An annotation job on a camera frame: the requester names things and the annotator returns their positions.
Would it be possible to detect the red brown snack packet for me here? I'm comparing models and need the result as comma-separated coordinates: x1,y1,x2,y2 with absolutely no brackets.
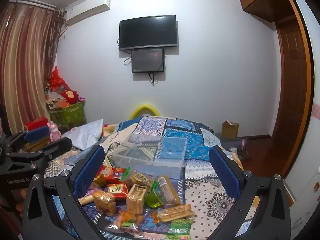
107,183,129,199

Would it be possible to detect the white air conditioner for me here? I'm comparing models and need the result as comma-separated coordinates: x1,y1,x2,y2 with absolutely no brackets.
65,0,111,27

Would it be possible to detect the cardboard box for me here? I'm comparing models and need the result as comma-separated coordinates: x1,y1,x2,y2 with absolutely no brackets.
221,120,240,140

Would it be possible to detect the small black wall monitor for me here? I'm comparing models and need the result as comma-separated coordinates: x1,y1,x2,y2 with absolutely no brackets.
131,48,165,74

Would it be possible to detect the wafer stick packet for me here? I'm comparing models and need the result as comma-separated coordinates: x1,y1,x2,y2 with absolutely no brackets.
152,204,196,223

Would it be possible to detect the green printed snack packet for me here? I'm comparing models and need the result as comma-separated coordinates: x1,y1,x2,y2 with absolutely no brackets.
164,226,195,240

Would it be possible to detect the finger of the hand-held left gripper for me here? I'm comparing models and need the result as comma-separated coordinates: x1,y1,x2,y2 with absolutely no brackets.
4,126,50,153
6,137,73,167

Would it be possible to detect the brown wooden door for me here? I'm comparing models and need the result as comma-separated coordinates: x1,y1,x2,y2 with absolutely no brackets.
271,17,310,178

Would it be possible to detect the round biscuit packet green edge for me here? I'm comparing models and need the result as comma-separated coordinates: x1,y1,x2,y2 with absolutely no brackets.
123,167,155,191

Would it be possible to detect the small roll snack packet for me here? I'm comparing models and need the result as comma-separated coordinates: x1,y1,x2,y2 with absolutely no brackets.
78,195,94,205

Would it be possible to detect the red chips packet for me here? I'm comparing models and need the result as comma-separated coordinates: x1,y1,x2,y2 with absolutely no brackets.
96,166,128,184

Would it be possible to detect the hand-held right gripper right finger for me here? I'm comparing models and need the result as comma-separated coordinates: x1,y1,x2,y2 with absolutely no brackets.
208,145,292,240

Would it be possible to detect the small yellow snack packet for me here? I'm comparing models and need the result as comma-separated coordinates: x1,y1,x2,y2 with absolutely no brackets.
93,173,107,188

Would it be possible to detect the white wardrobe door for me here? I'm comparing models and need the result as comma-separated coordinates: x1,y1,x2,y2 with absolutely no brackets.
284,0,320,230

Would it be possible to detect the green bin of clutter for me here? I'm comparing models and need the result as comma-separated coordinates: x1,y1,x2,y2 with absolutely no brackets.
44,66,81,110

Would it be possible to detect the golden box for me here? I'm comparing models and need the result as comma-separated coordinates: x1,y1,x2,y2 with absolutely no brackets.
25,138,54,153

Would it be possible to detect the pink figurine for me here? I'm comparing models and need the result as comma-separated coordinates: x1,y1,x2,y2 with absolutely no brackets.
47,121,62,143

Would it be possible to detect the clear wafer biscuit packet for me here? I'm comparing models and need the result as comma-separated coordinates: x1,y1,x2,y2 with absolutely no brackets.
126,184,148,215

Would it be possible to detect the grey stool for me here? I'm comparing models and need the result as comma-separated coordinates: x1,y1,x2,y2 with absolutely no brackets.
214,132,247,153

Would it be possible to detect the wooden overhead cabinet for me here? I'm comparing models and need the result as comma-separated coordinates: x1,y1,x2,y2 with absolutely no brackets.
236,0,296,23

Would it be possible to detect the striped brown curtain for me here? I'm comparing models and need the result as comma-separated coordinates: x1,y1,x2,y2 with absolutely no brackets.
0,1,66,136

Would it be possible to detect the large black wall television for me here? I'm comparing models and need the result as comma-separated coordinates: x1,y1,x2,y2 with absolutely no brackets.
119,15,178,51

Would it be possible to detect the red box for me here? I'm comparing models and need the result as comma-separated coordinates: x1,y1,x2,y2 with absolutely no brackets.
24,117,49,132

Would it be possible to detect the white pillow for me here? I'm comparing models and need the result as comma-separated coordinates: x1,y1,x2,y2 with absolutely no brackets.
61,118,104,151

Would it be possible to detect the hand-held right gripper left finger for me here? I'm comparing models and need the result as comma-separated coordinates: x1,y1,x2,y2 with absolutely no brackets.
22,145,105,240

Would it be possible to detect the long cake packet orange edge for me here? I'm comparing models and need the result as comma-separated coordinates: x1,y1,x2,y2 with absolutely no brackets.
157,175,181,205

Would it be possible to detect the black monitor cable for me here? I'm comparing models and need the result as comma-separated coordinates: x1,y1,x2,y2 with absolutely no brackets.
147,71,161,87

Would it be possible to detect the caramel puff packet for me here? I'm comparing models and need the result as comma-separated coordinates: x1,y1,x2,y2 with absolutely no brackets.
92,190,118,217

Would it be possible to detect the green jelly packet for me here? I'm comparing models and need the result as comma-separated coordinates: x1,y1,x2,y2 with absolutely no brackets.
145,189,165,209

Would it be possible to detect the clear plastic container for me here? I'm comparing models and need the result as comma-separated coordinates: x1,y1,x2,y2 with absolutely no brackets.
111,133,188,179

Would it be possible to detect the yellow ring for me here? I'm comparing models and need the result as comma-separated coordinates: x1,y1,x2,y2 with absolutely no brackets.
128,103,161,120

